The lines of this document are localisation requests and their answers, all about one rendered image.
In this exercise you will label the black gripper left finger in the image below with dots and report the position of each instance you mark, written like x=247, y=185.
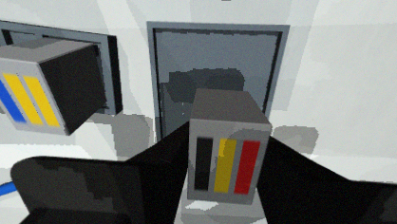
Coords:
x=146, y=187

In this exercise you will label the grey box with yellow and blue stripes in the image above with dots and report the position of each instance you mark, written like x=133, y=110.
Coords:
x=49, y=85

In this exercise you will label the blue rod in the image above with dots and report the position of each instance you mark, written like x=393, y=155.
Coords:
x=7, y=188

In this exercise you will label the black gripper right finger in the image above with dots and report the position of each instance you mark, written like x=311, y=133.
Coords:
x=295, y=190

